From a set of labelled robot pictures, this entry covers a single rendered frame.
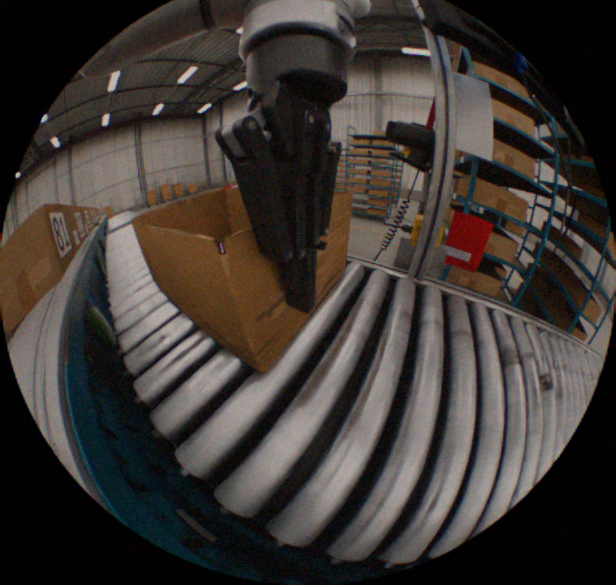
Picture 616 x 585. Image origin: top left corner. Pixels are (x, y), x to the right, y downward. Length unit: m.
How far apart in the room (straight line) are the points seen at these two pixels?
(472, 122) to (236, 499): 0.65
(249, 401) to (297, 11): 0.34
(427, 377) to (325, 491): 0.18
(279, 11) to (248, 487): 0.36
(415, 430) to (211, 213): 0.63
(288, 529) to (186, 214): 0.60
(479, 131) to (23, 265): 0.95
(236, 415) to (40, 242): 0.50
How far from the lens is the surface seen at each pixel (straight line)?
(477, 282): 1.03
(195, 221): 0.54
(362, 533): 0.24
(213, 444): 0.23
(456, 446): 0.27
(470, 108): 0.49
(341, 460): 0.21
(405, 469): 0.23
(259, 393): 0.23
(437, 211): 0.40
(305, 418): 0.21
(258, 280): 0.15
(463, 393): 0.30
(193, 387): 0.26
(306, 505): 0.22
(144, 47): 0.25
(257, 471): 0.21
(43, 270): 0.54
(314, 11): 0.16
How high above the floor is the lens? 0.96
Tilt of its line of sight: 34 degrees down
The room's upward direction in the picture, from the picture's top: straight up
